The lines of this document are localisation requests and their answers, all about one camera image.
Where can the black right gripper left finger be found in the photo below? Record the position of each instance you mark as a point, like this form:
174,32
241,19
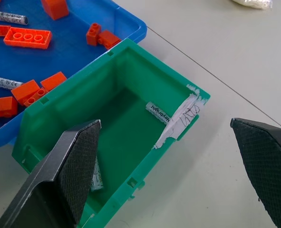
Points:
66,171

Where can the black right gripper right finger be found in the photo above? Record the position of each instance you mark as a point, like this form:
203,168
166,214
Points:
265,152

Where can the white battery with green print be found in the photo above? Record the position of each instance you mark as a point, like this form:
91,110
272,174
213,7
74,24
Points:
97,179

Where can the green plastic bin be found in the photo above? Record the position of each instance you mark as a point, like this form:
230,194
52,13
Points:
128,114

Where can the red 1x2 toy brick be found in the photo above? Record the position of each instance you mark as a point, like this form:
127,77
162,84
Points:
35,96
93,34

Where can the white paper tape label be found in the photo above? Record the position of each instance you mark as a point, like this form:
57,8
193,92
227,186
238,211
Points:
180,120

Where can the white Heybright battery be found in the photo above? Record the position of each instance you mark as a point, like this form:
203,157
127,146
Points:
158,114

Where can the white battery with black print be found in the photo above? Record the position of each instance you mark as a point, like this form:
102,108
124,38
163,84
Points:
11,18
3,82

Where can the blue plastic tray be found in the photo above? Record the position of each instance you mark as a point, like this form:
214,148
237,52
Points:
66,54

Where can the long orange lego brick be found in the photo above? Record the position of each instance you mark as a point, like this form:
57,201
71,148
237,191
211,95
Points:
28,37

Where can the white plastic bag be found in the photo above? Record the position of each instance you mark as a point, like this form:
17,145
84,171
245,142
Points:
252,3

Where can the orange brick top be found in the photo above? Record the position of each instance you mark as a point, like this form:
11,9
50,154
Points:
55,8

